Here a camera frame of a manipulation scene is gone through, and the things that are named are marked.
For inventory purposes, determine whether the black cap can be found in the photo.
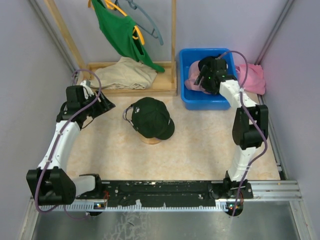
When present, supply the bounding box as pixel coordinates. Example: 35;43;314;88
198;56;218;73

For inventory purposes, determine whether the aluminium frame rail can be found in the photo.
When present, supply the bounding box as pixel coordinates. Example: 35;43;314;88
40;180;302;215

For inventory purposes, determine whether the dark green cap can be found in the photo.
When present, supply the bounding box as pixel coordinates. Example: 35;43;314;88
129;97;175;141

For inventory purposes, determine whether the grey-blue hanger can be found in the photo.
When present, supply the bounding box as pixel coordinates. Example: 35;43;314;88
114;0;164;46

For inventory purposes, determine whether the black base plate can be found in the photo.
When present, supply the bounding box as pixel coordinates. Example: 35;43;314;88
74;179;254;208

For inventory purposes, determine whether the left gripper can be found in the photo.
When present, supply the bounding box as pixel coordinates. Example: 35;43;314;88
81;88;115;119

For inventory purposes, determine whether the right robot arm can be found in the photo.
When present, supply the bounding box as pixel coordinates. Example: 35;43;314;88
194;56;269;199

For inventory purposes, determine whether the pink cloth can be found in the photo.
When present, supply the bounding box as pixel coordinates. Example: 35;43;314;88
235;63;266;95

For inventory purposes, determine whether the pink cap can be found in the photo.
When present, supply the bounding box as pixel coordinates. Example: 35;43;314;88
184;60;208;94

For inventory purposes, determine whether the beige cloth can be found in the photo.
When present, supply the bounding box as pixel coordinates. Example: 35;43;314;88
95;57;157;90

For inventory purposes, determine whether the purple cap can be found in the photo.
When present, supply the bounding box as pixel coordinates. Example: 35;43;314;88
122;104;135;128

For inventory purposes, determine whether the wooden hat stand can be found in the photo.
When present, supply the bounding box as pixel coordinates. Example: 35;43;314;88
139;134;162;145

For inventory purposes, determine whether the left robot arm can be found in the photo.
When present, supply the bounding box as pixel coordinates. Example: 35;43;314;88
26;80;115;207

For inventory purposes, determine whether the yellow hanger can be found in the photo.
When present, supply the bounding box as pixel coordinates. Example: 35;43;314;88
87;0;145;52

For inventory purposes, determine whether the blue plastic bin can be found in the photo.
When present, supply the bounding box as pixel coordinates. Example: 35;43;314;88
179;48;237;111

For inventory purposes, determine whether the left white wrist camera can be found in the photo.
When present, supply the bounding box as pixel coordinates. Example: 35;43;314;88
79;80;96;100

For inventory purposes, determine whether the green tank top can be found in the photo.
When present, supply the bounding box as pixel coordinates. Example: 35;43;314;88
91;0;165;73

